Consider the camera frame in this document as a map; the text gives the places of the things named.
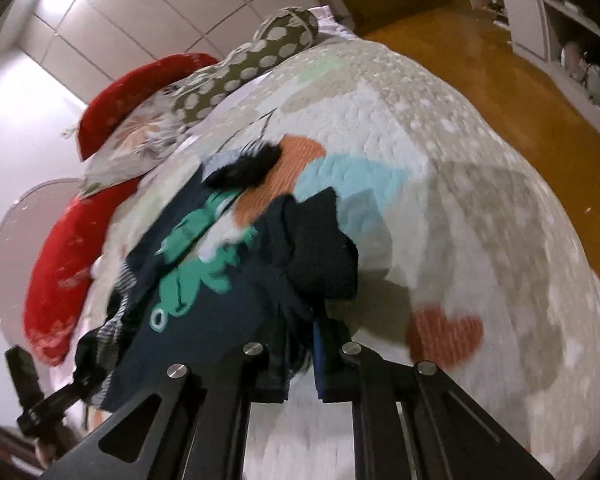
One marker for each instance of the olive polka dot bolster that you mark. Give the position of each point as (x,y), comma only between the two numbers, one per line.
(287,32)

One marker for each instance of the white curved headboard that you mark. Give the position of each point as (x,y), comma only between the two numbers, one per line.
(23,231)

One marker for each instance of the red bolster pillow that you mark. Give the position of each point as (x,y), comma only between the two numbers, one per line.
(61,276)
(111,106)

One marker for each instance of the red lower bolster pillow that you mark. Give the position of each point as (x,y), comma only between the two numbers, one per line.
(61,276)

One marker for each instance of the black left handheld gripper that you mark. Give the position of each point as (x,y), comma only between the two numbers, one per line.
(43,416)

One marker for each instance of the red upper bolster pillow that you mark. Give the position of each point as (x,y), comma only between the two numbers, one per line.
(111,106)

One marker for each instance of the white built-in wardrobe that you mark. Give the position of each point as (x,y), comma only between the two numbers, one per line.
(86,44)

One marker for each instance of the floral grey pillow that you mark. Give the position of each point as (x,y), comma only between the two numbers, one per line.
(149,135)

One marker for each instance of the heart patterned quilt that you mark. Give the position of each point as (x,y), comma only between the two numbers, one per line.
(467,258)

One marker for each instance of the dark navy striped pants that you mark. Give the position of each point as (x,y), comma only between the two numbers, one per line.
(233,258)

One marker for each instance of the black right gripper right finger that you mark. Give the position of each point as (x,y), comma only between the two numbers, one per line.
(412,421)

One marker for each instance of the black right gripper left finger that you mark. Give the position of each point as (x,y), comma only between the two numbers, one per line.
(183,426)

